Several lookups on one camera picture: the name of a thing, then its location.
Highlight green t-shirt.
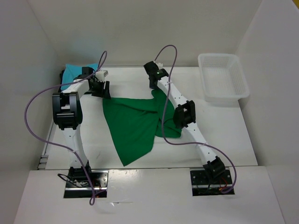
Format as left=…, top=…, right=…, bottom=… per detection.
left=103, top=90, right=182, bottom=166

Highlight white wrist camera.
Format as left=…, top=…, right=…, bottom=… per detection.
left=95, top=70, right=108, bottom=82
left=154, top=61, right=164, bottom=69

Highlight white plastic basket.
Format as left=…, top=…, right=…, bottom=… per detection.
left=198, top=53, right=249, bottom=102

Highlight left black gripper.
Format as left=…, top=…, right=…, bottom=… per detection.
left=90, top=80, right=111, bottom=99

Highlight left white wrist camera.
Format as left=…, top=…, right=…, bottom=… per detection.
left=95, top=70, right=108, bottom=82

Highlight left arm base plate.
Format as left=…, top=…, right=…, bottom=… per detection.
left=58, top=170, right=109, bottom=199

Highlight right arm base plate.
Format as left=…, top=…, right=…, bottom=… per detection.
left=190, top=168, right=233, bottom=196

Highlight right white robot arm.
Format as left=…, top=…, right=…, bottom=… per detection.
left=143, top=61, right=225, bottom=183

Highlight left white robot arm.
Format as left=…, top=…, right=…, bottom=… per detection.
left=52, top=67, right=111, bottom=187

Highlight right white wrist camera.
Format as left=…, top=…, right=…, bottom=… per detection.
left=154, top=61, right=164, bottom=69

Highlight light blue t-shirt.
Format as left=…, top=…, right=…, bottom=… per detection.
left=62, top=63, right=98, bottom=84

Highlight black t-shirt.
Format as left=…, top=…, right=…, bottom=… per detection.
left=58, top=70, right=65, bottom=92

